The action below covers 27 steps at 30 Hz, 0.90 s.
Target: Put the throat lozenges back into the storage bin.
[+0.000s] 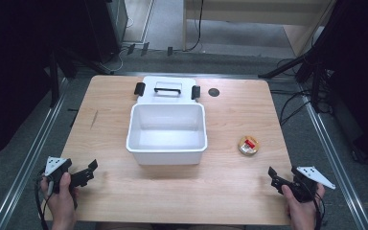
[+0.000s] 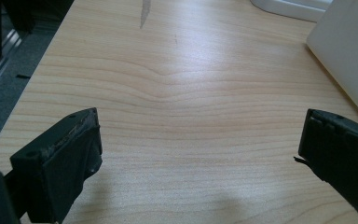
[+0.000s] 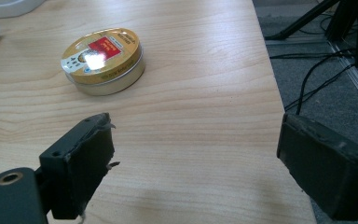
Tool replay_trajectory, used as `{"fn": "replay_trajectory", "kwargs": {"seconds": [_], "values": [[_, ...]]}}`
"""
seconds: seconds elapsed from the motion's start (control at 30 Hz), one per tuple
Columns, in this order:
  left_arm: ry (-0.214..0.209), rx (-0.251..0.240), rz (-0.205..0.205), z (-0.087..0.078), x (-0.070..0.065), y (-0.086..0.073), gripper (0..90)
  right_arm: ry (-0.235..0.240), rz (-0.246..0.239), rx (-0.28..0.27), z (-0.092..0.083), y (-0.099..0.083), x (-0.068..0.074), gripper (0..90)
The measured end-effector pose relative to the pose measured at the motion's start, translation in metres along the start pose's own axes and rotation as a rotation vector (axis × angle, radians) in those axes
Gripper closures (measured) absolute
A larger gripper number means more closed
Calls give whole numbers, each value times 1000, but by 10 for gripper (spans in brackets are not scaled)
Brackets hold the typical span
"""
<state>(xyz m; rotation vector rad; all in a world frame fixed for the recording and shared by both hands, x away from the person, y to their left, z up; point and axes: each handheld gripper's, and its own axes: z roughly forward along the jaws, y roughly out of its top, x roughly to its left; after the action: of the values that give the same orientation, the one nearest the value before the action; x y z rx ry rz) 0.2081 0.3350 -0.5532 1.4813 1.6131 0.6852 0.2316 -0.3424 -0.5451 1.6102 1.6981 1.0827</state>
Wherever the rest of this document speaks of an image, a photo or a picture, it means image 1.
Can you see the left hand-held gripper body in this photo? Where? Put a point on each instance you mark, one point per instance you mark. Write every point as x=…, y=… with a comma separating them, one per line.
x=55, y=166

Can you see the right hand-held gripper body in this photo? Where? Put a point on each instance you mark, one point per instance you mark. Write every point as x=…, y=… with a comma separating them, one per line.
x=305, y=188

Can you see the dark cabinet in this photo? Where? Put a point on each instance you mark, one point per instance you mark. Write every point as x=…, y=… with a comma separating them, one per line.
x=107, y=28

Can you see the black metal stand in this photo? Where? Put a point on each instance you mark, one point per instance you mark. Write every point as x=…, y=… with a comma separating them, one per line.
x=55, y=80
x=313, y=68

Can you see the round black table grommet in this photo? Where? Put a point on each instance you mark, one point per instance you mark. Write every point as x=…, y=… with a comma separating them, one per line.
x=213, y=92

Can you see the aluminium floor rail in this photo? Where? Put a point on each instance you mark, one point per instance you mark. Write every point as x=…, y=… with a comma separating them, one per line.
x=28, y=156
x=335, y=156

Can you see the light wooden desk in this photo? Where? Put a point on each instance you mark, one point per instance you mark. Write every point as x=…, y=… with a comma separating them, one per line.
x=255, y=12

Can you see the person's right hand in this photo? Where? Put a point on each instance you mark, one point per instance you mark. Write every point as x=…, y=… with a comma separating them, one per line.
x=302, y=212

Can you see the round gold packet red label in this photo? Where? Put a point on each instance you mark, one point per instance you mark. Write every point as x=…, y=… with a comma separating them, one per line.
x=248, y=145

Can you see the white plastic storage box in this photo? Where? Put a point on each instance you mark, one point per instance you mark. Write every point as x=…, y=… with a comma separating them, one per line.
x=167, y=140

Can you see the person's left hand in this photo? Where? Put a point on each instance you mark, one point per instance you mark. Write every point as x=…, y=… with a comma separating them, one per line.
x=62, y=204

